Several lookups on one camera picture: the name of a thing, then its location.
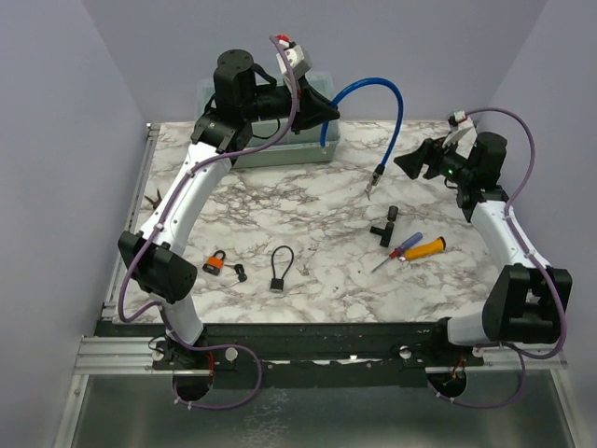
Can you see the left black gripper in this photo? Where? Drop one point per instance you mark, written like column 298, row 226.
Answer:
column 310, row 106

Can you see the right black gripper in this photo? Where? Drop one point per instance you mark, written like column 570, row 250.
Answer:
column 430, row 153

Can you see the clear green plastic storage box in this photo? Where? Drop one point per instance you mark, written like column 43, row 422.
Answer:
column 293, row 148

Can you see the small black keys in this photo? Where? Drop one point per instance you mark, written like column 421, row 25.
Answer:
column 240, row 272

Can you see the orange padlock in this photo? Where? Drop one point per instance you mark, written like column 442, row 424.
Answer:
column 214, row 264

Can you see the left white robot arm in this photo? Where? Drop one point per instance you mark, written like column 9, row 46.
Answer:
column 243, row 95

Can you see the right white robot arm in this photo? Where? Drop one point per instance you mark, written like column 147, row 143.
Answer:
column 528, row 300

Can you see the blue red screwdriver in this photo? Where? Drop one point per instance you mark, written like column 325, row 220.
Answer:
column 399, row 250

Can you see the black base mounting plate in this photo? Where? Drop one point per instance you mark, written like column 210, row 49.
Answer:
column 240, row 356

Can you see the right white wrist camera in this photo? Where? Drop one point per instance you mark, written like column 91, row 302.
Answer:
column 460, row 125

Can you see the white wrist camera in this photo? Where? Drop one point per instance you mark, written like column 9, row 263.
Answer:
column 460, row 125
column 297, row 57

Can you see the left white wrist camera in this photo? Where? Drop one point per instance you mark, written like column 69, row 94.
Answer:
column 297, row 57

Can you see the orange handled tool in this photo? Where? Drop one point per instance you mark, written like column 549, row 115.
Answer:
column 422, row 251

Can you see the yellow handled pliers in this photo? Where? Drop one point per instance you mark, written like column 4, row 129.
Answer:
column 155, row 201

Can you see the aluminium rail frame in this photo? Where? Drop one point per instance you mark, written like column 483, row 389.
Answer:
column 276, row 219

